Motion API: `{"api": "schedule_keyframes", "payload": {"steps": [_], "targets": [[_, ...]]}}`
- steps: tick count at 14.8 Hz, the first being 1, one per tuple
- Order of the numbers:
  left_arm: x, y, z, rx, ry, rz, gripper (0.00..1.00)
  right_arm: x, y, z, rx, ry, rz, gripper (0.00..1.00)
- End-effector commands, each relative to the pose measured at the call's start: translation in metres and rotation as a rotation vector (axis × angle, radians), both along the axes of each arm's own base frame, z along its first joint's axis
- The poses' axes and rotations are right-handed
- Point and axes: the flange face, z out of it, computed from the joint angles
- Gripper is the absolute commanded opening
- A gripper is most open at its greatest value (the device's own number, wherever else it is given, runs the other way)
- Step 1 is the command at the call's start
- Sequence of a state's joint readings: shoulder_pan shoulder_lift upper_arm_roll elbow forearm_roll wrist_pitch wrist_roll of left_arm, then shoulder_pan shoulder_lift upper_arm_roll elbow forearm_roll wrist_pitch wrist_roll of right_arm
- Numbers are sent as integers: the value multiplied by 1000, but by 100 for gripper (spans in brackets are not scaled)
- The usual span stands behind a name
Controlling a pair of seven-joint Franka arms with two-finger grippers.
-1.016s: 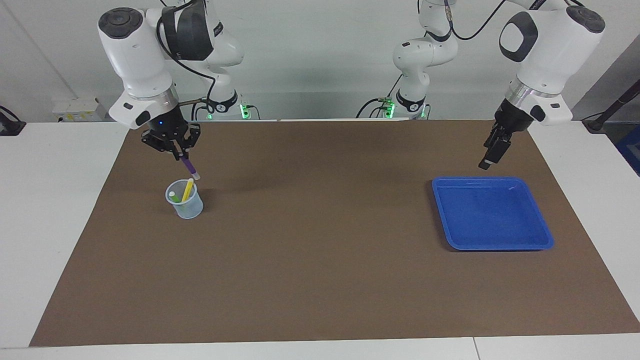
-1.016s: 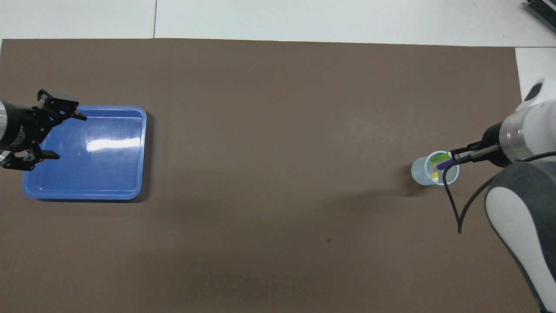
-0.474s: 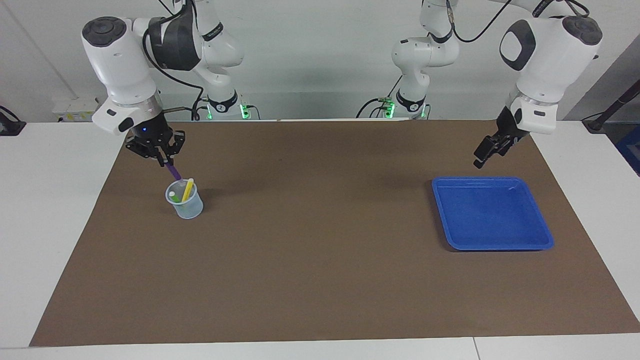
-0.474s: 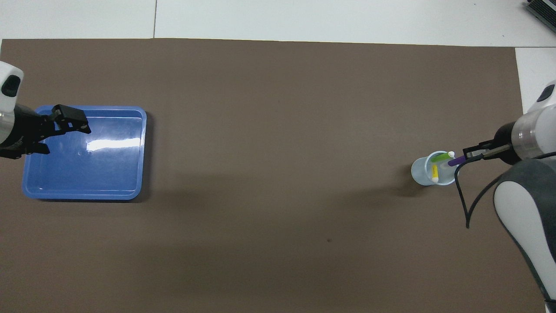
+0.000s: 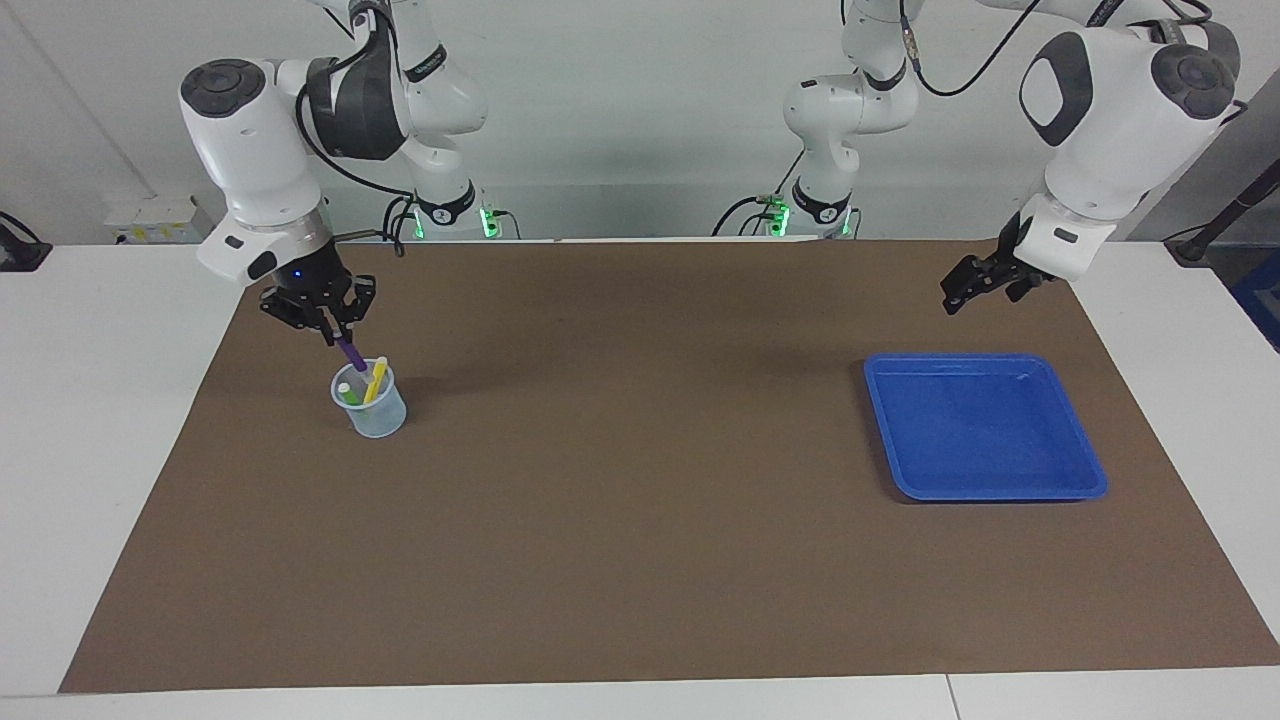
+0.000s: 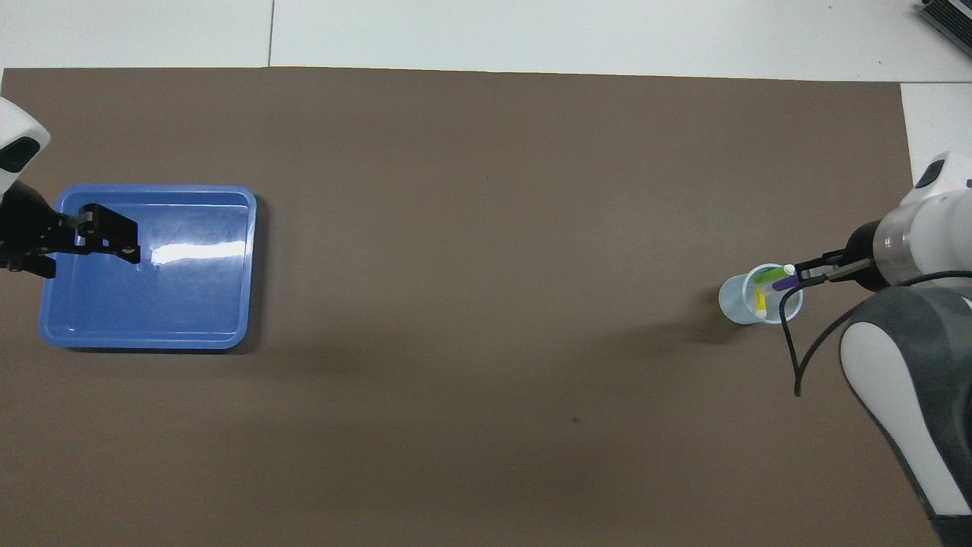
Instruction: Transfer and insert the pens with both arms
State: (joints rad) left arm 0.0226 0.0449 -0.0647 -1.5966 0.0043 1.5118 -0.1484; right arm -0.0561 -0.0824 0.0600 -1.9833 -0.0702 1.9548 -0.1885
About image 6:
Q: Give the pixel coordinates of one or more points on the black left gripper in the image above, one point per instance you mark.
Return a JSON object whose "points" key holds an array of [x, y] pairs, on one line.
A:
{"points": [[26, 232]]}

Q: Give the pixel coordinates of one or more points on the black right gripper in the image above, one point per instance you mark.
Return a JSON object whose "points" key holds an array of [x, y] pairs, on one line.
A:
{"points": [[866, 254]]}

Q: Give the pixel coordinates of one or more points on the purple marker pen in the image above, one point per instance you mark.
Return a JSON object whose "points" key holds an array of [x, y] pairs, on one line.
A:
{"points": [[786, 283]]}

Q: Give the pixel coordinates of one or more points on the green marker pen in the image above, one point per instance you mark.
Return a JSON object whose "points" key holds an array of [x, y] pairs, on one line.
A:
{"points": [[773, 275]]}

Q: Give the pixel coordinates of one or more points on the yellow marker pen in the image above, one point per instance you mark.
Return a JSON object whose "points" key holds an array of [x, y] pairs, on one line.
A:
{"points": [[760, 304]]}

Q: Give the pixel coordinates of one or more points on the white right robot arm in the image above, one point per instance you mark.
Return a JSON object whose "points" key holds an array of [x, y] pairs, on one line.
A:
{"points": [[911, 342]]}

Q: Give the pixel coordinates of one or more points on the translucent plastic cup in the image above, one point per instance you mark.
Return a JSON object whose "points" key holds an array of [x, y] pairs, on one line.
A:
{"points": [[736, 300]]}

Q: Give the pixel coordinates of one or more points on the blue plastic tray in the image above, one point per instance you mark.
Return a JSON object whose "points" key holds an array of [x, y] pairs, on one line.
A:
{"points": [[190, 304]]}

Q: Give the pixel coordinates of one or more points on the grey ribbed device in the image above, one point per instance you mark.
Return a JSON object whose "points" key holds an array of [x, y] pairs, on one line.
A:
{"points": [[949, 19]]}

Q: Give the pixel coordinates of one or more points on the brown table mat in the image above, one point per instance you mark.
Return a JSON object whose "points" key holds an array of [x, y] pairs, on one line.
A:
{"points": [[486, 228]]}

